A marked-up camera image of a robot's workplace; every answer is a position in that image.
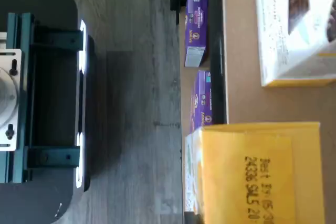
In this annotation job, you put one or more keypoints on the white yellow Simple Mills bar box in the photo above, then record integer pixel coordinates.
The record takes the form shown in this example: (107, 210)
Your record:
(257, 176)

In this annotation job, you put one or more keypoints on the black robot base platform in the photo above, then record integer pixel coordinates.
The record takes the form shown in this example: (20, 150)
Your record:
(52, 3)

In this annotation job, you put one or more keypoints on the purple Annie's box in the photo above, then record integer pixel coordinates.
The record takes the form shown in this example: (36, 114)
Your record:
(195, 24)
(202, 98)

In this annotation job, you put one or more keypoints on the white Sweet Thins box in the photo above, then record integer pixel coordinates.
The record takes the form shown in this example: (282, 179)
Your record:
(278, 37)

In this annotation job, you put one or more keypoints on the white metal mounting plate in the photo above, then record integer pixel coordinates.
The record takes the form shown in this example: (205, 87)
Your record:
(14, 56)

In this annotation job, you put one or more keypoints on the teal aluminium frame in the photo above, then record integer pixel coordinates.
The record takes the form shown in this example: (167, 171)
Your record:
(26, 30)

